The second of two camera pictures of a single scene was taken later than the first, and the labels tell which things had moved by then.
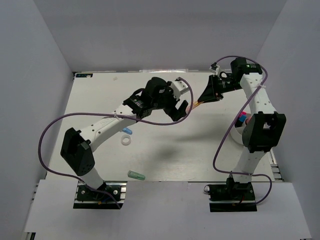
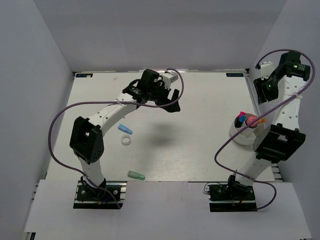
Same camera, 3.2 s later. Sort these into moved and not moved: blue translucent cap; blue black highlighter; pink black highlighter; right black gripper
Moved: right black gripper
Not moved: pink black highlighter; blue black highlighter; blue translucent cap
